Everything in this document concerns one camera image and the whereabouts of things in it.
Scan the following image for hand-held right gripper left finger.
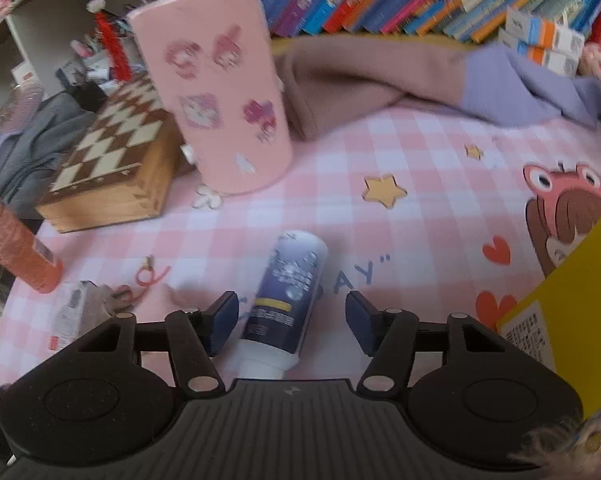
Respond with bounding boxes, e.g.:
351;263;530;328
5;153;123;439
78;290;240;397

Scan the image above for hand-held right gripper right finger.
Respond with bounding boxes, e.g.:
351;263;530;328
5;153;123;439
344;289;517;398

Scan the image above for small bottle with dark label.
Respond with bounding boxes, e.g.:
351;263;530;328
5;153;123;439
235;230;328;381

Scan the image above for yellow cardboard box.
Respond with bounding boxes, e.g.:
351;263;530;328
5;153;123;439
495;195;601;421

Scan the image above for pink checked tablecloth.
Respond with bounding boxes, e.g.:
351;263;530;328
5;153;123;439
0;105;601;401

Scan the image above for white flower pieces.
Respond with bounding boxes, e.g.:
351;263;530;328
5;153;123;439
193;185;224;209

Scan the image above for small white red box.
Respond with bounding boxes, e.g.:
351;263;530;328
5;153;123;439
50;280;114;353

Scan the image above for wooden chessboard box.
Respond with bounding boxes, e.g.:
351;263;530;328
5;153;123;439
34;72;191;234

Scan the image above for pink cylinder with stickers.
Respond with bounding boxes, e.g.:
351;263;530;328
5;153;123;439
127;0;295;196

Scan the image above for pink spray bottle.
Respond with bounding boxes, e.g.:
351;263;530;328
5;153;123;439
0;191;64;294

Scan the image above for fuzzy grey tuft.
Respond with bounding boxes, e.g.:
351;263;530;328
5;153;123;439
507;405;601;480

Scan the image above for brown pink cloth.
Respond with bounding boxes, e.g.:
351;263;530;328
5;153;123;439
273;35;473;142

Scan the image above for grey cloth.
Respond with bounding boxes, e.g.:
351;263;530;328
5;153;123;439
0;92;98;221

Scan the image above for purple cloth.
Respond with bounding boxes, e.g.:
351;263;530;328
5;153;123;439
460;45;601;133

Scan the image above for red tassel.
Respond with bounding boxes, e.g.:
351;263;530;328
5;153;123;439
85;0;134;83

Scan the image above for white orange box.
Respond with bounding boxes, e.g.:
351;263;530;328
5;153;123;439
497;27;581;78
505;5;586;53

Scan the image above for pink pig plush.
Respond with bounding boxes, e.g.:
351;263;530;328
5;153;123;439
577;40;601;91

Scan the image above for red hair tie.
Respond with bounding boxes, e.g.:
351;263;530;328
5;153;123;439
134;257;174;301

